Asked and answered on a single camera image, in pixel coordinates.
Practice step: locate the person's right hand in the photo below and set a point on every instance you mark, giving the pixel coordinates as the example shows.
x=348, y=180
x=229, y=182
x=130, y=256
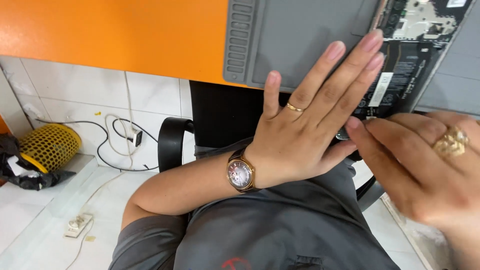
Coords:
x=431, y=180

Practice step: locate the person's left hand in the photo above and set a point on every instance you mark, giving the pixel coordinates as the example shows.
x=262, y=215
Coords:
x=296, y=142

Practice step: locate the person's right fingers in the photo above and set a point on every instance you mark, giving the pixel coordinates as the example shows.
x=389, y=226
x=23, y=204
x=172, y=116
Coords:
x=390, y=150

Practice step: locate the laptop with exposed internals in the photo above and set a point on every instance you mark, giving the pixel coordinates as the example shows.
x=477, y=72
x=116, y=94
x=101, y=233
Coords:
x=408, y=71

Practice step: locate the gray shirt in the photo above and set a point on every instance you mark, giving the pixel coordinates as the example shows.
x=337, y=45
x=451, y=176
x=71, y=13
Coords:
x=285, y=228

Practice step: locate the gray silicone repair mat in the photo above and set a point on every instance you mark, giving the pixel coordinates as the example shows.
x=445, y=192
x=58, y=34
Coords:
x=296, y=33

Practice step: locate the black office chair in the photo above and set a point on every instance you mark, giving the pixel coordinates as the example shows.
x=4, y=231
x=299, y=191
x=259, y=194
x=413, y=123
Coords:
x=221, y=112

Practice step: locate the white charger adapter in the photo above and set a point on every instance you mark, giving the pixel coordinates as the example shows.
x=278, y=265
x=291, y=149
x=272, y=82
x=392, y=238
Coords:
x=137, y=138

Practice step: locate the white power strip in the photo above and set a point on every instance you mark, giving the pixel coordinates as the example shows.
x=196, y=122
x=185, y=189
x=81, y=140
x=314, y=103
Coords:
x=78, y=225

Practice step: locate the yellow mesh wastebasket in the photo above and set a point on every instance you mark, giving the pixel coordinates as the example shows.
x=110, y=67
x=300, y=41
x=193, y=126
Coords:
x=50, y=146

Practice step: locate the black plastic bag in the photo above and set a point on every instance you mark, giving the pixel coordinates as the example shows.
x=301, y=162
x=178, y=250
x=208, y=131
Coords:
x=26, y=178

